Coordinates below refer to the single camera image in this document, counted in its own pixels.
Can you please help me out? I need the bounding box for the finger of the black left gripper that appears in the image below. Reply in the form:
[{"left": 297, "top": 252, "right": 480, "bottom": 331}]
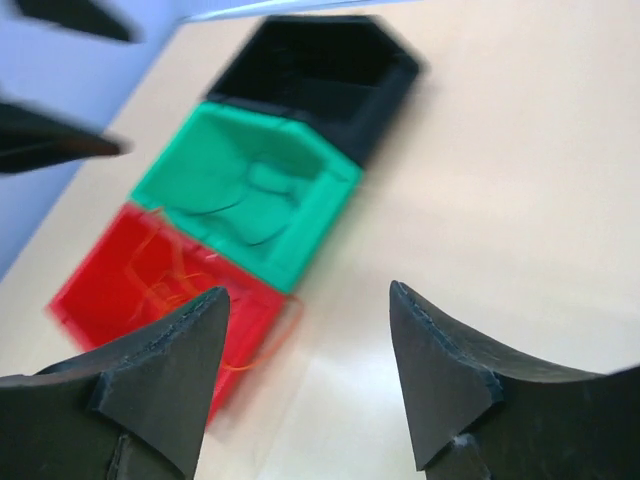
[
  {"left": 1, "top": 102, "right": 127, "bottom": 174},
  {"left": 14, "top": 0, "right": 141, "bottom": 43}
]

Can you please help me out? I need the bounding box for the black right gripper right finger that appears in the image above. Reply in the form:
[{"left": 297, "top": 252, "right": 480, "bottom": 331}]
[{"left": 389, "top": 281, "right": 639, "bottom": 479}]

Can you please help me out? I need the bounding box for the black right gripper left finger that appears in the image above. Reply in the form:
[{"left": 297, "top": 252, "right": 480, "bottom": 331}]
[{"left": 1, "top": 287, "right": 230, "bottom": 479}]

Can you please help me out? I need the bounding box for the thin orange wire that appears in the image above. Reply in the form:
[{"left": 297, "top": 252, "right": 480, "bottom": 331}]
[{"left": 124, "top": 207, "right": 305, "bottom": 374}]

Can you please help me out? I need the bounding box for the red plastic bin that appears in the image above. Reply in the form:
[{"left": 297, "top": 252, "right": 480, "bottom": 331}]
[{"left": 49, "top": 203, "right": 290, "bottom": 416}]

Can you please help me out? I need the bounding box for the green plastic bin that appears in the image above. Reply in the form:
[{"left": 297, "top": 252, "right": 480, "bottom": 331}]
[{"left": 131, "top": 102, "right": 362, "bottom": 293}]

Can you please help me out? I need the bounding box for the black plastic bin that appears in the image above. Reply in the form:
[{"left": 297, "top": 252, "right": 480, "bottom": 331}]
[{"left": 205, "top": 15, "right": 427, "bottom": 168}]

